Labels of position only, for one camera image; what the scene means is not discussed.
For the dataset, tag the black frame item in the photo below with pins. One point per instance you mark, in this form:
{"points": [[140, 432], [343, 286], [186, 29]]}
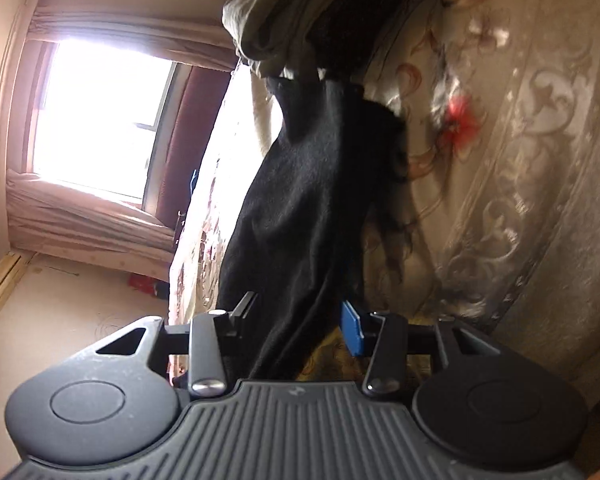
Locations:
{"points": [[181, 220]]}

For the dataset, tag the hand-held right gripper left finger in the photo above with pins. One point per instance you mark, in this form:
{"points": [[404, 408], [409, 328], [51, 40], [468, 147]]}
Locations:
{"points": [[240, 317]]}

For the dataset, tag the grey-green garment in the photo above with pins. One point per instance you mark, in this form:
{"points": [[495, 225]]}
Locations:
{"points": [[270, 15]]}

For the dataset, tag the floral satin bedspread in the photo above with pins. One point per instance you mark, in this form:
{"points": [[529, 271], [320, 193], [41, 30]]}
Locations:
{"points": [[505, 160]]}

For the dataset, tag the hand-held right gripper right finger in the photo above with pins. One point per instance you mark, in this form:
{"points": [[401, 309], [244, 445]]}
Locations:
{"points": [[352, 330]]}

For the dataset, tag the blue bag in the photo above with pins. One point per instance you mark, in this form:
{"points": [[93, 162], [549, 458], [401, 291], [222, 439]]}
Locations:
{"points": [[195, 182]]}

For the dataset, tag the red printed item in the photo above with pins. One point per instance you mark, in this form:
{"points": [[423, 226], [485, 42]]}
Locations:
{"points": [[142, 285]]}

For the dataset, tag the maroon sofa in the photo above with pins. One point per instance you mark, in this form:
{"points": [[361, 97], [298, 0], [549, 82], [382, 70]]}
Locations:
{"points": [[190, 135]]}

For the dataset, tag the black pants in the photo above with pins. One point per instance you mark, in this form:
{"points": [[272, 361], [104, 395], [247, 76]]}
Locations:
{"points": [[305, 200]]}

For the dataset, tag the bright window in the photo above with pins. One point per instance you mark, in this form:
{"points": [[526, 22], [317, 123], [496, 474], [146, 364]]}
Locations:
{"points": [[95, 110]]}

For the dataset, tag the light wooden cabinet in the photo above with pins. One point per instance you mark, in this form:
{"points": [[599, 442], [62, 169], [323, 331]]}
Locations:
{"points": [[0, 290]]}

